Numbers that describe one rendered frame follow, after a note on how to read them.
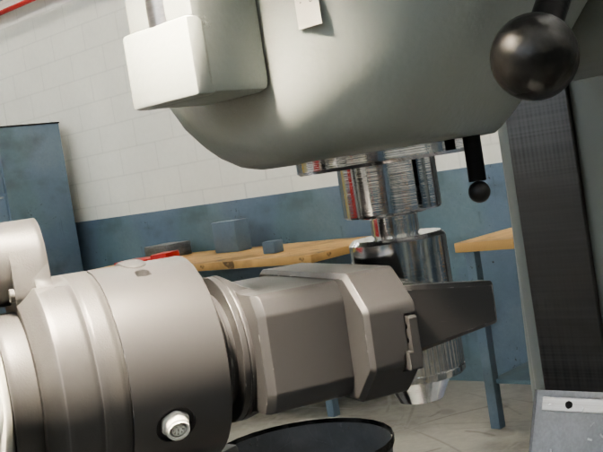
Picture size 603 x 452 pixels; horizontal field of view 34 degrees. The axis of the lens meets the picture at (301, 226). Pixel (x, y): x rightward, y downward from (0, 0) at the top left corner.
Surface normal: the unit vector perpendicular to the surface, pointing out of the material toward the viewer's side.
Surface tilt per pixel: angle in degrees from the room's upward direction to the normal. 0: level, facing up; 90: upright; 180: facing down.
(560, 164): 90
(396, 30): 112
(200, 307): 56
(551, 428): 64
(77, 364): 72
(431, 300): 90
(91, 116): 90
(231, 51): 90
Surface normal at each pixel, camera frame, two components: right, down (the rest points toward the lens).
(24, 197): 0.72, -0.07
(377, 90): 0.20, 0.65
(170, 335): 0.35, -0.37
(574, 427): -0.67, -0.31
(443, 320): 0.43, -0.02
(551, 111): -0.67, 0.15
